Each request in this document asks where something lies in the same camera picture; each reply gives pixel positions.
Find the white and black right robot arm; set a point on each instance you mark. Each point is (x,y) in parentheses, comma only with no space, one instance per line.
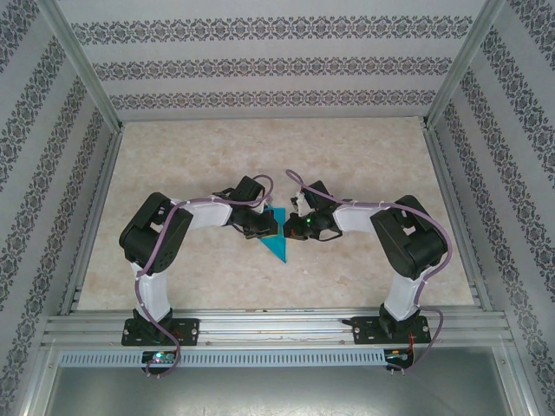
(403,294)

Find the aluminium frame post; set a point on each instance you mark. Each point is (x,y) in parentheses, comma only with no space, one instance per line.
(82,65)
(463,65)

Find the grey metal panel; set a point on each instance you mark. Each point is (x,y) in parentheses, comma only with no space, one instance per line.
(277,394)

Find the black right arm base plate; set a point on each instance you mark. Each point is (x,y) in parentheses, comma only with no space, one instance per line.
(364,331)

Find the left controller board with LED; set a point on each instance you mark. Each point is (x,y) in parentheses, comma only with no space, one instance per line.
(158,357)

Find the blue paper sheet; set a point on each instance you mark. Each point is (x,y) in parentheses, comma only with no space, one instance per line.
(277,247)

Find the right controller board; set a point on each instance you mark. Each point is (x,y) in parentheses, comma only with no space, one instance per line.
(396,356)

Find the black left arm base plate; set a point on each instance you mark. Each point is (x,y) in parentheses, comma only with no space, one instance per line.
(191,331)

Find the aluminium table side rail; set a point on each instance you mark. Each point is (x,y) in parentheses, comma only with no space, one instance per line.
(451,195)
(97,203)

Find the aluminium mounting rail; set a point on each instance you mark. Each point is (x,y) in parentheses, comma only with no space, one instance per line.
(273,329)

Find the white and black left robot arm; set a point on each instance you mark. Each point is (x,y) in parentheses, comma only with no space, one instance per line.
(154,294)

